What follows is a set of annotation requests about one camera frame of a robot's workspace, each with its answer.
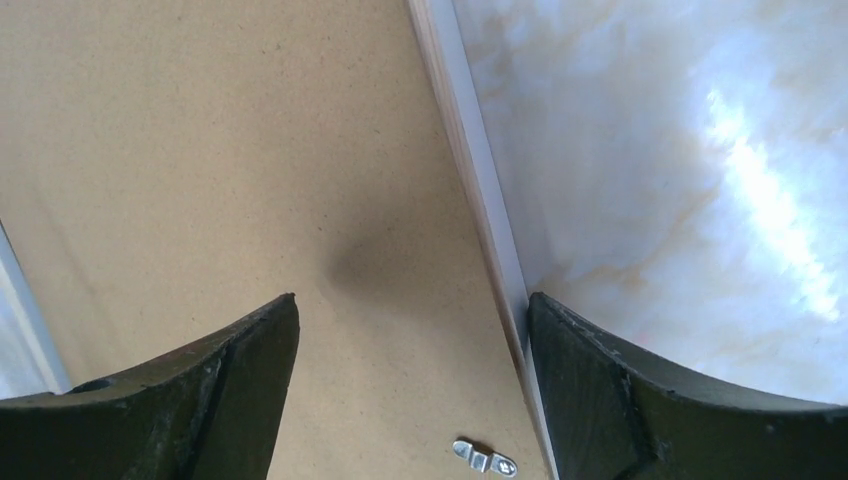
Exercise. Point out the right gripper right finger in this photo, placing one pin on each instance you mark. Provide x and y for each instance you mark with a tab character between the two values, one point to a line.
614	410

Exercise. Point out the light wooden picture frame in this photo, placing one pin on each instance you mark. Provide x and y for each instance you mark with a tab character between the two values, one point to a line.
477	172

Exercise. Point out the small metal turn clip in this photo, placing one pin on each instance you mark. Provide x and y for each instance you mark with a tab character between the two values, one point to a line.
484	460

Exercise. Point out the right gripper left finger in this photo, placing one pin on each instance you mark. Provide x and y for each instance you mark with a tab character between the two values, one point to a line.
210	409

